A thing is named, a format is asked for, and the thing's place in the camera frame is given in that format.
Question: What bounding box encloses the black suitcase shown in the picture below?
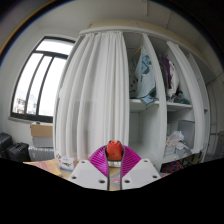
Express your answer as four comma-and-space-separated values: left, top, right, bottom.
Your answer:
0, 132, 14, 154
3, 142, 32, 163

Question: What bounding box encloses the white shelf unit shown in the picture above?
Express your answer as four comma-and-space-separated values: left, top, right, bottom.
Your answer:
78, 19, 224, 174

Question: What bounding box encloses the white radiator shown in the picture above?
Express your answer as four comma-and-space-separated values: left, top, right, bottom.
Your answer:
28, 146, 56, 163

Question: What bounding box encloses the black-framed window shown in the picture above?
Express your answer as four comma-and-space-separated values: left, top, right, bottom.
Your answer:
9, 35, 76, 124

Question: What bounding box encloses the orange charger block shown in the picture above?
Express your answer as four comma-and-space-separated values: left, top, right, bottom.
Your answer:
105, 139, 123, 162

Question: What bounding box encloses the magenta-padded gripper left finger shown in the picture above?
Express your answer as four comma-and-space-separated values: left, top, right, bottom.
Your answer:
67, 145, 110, 191

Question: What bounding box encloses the small white printed box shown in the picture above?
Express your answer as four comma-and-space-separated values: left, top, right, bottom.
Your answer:
57, 153, 76, 173

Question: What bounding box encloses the grey box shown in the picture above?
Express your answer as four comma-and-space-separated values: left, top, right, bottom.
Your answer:
31, 135, 54, 148

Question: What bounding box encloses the white curtain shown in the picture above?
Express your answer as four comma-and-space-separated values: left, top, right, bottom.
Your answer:
53, 30, 131, 160

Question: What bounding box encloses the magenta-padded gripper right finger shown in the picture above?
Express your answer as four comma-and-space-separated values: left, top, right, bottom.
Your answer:
120, 145, 162, 191

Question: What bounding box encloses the cardboard box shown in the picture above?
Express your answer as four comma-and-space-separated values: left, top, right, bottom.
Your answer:
29, 122, 54, 138

